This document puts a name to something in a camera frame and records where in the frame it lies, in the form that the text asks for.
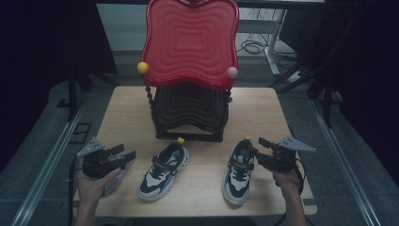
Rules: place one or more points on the metal floor rail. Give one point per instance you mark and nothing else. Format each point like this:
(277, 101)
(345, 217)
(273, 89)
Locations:
(47, 163)
(343, 160)

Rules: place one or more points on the person's right hand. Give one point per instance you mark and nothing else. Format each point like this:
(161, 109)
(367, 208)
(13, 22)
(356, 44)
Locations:
(287, 180)

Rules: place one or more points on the dark floor hatch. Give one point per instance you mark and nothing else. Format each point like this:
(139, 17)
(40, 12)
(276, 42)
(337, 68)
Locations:
(81, 133)

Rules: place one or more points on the black metal stand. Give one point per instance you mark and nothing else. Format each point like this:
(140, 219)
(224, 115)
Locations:
(326, 94)
(73, 91)

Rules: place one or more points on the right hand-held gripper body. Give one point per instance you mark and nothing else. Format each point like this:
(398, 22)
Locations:
(282, 158)

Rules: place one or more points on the navy and white sneaker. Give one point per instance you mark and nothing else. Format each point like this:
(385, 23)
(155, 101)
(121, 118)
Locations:
(238, 175)
(163, 174)

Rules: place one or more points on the white metal desk frame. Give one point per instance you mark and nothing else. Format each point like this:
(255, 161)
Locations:
(273, 40)

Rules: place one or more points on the red and black shoe rack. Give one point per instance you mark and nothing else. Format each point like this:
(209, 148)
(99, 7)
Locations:
(189, 47)

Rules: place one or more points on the person's left hand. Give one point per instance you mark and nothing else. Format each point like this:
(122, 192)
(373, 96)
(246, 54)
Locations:
(91, 188)

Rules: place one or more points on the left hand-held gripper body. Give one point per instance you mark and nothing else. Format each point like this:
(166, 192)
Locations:
(94, 161)

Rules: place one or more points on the white power strip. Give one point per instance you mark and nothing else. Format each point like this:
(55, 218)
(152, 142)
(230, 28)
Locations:
(296, 77)

